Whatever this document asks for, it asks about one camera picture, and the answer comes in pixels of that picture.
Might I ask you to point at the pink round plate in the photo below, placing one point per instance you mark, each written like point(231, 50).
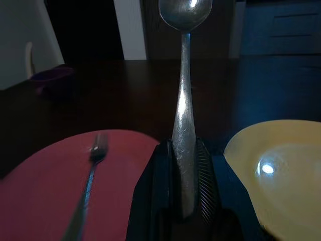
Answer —
point(37, 188)

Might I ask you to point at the purple bowl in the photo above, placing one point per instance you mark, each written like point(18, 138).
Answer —
point(54, 80)

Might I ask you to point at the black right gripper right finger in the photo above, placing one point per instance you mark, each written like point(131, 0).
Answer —
point(220, 200)

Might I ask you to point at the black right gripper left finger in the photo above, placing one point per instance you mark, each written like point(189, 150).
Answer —
point(155, 200)

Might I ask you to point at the silver metal fork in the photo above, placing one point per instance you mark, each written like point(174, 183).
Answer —
point(96, 153)

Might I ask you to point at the dark blue cabinet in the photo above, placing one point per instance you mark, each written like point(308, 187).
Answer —
point(283, 27)

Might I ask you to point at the dark wooden dining table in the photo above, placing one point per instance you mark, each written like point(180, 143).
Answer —
point(125, 100)

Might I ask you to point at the silver metal spoon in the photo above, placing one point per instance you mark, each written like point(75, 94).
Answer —
point(185, 113)

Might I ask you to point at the yellow round plate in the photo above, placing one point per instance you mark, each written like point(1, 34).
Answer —
point(288, 200)

